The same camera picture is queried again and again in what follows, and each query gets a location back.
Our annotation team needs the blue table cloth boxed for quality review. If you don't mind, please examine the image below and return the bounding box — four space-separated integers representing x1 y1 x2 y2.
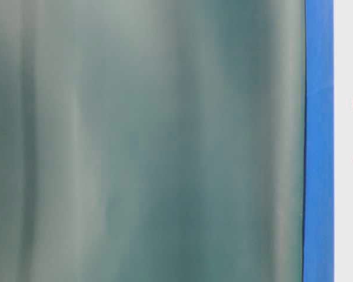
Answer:
303 1 334 281

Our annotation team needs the white foam base board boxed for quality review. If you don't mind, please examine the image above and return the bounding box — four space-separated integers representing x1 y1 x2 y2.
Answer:
334 1 353 281

